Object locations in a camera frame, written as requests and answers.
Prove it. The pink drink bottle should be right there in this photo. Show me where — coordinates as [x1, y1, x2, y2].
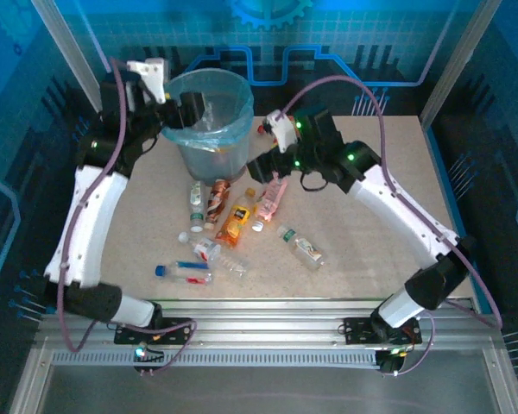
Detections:
[251, 172, 289, 233]

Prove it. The brown coffee drink bottle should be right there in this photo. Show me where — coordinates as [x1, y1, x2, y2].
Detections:
[204, 179, 232, 231]

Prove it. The orange juice bottle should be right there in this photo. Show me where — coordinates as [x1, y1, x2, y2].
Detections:
[214, 187, 258, 250]

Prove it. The clear bottle green flower label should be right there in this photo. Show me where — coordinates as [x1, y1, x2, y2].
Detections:
[188, 180, 205, 234]

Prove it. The clear water bottle green band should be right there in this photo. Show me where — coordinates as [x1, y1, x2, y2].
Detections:
[276, 224, 325, 272]

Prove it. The clear bottle red label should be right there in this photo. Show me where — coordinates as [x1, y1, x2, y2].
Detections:
[177, 231, 250, 278]

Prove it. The clear bottle blue cap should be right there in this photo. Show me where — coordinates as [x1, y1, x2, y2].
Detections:
[155, 260, 215, 286]

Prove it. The clear bin with blue liner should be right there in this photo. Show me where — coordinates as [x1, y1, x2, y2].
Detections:
[161, 68, 255, 181]

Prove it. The blue plastic bin liner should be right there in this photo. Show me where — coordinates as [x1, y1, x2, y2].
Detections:
[161, 68, 255, 152]

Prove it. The small black connector box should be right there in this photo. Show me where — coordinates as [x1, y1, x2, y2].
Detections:
[376, 348, 409, 375]
[132, 342, 165, 374]

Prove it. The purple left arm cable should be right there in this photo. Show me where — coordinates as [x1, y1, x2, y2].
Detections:
[56, 57, 199, 377]

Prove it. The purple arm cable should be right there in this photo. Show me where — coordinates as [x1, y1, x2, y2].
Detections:
[277, 75, 504, 377]
[56, 57, 199, 377]

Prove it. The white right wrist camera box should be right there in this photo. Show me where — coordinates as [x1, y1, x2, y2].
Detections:
[265, 110, 301, 154]

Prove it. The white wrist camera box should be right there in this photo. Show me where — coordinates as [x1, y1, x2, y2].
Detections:
[265, 110, 301, 154]
[126, 58, 170, 104]

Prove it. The black cable loop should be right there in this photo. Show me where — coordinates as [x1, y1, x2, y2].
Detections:
[300, 170, 329, 193]

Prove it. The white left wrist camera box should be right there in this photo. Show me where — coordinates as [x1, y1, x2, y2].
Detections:
[126, 58, 170, 104]

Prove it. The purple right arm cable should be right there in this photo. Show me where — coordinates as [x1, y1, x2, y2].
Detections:
[277, 75, 504, 377]

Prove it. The aluminium frame post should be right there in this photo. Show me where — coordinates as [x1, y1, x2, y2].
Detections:
[419, 0, 504, 129]
[29, 0, 104, 113]

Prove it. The aluminium mounting rail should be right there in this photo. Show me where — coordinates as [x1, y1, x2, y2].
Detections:
[34, 297, 502, 350]

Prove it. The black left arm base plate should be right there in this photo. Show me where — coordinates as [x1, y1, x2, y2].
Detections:
[114, 317, 193, 345]

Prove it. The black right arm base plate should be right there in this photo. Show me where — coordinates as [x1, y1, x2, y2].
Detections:
[343, 317, 423, 345]

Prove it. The grey slotted cable duct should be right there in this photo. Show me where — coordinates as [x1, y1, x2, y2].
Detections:
[51, 348, 381, 368]

